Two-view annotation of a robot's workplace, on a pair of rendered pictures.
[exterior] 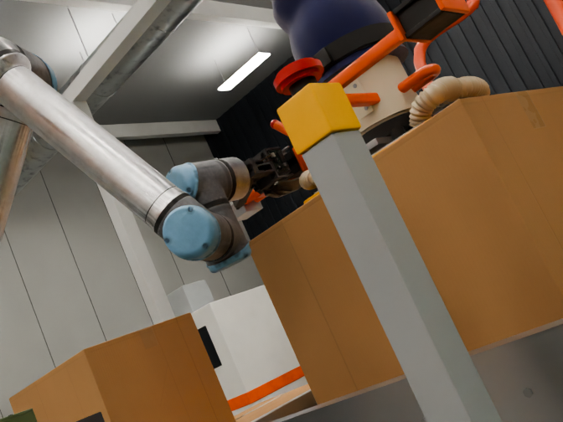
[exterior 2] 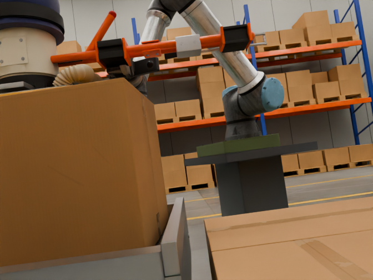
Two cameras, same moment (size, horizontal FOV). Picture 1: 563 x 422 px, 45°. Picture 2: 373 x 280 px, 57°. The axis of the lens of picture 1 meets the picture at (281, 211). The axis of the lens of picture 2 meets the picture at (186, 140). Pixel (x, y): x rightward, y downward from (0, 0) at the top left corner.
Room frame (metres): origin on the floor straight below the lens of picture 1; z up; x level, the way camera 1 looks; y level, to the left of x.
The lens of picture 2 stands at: (2.39, -0.59, 0.75)
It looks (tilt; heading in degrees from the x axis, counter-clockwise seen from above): 3 degrees up; 139
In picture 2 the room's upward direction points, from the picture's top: 8 degrees counter-clockwise
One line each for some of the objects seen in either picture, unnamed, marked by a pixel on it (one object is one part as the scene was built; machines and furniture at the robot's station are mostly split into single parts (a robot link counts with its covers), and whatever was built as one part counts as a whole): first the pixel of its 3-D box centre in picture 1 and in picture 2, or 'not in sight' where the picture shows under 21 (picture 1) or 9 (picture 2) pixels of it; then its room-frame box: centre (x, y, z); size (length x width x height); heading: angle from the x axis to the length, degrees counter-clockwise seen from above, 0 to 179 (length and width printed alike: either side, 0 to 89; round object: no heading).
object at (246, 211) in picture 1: (243, 208); (187, 46); (1.68, 0.08, 1.07); 0.07 x 0.07 x 0.04; 49
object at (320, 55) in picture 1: (353, 61); (23, 26); (1.38, -0.27, 1.19); 0.23 x 0.23 x 0.04
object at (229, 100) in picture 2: not in sight; (238, 103); (1.25, 0.81, 1.00); 0.17 x 0.15 x 0.18; 171
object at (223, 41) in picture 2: not in sight; (234, 38); (1.78, 0.18, 1.08); 0.08 x 0.07 x 0.05; 49
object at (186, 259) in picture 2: not in sight; (183, 260); (1.63, 0.01, 0.47); 0.70 x 0.03 x 0.15; 139
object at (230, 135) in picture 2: not in sight; (241, 129); (1.24, 0.81, 0.86); 0.19 x 0.19 x 0.10
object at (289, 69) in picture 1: (301, 82); not in sight; (0.87, -0.10, 1.02); 0.07 x 0.07 x 0.04
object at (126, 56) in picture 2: (298, 165); (113, 54); (1.54, -0.08, 1.08); 0.10 x 0.08 x 0.06; 139
